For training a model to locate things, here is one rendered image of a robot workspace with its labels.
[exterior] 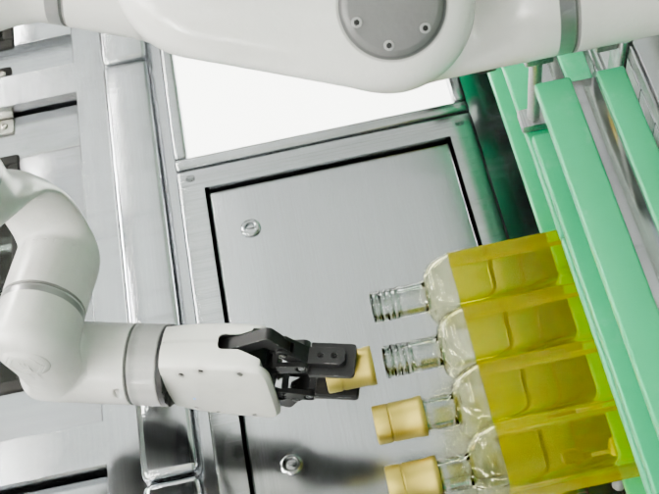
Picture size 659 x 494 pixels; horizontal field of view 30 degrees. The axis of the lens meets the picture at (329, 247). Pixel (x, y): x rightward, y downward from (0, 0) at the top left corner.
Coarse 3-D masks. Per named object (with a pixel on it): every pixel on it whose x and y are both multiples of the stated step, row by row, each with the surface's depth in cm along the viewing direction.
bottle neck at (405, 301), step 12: (396, 288) 112; (408, 288) 112; (420, 288) 111; (372, 300) 111; (384, 300) 111; (396, 300) 111; (408, 300) 111; (420, 300) 111; (372, 312) 113; (384, 312) 111; (396, 312) 111; (408, 312) 111; (420, 312) 112
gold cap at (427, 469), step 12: (432, 456) 103; (384, 468) 103; (396, 468) 102; (408, 468) 102; (420, 468) 102; (432, 468) 102; (396, 480) 101; (408, 480) 101; (420, 480) 101; (432, 480) 101; (396, 492) 101; (408, 492) 101; (420, 492) 101; (432, 492) 102
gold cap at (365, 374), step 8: (360, 352) 108; (368, 352) 108; (360, 360) 108; (368, 360) 108; (360, 368) 108; (368, 368) 108; (360, 376) 108; (368, 376) 108; (376, 376) 108; (328, 384) 108; (336, 384) 108; (344, 384) 108; (352, 384) 108; (360, 384) 108; (368, 384) 109; (376, 384) 109
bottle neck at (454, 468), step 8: (456, 456) 103; (464, 456) 102; (440, 464) 102; (448, 464) 102; (456, 464) 102; (464, 464) 102; (440, 472) 102; (448, 472) 102; (456, 472) 102; (464, 472) 102; (448, 480) 102; (456, 480) 102; (464, 480) 102; (448, 488) 102; (456, 488) 102; (464, 488) 102
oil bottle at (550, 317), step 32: (544, 288) 109; (576, 288) 108; (448, 320) 108; (480, 320) 107; (512, 320) 107; (544, 320) 107; (576, 320) 106; (448, 352) 107; (480, 352) 106; (512, 352) 106
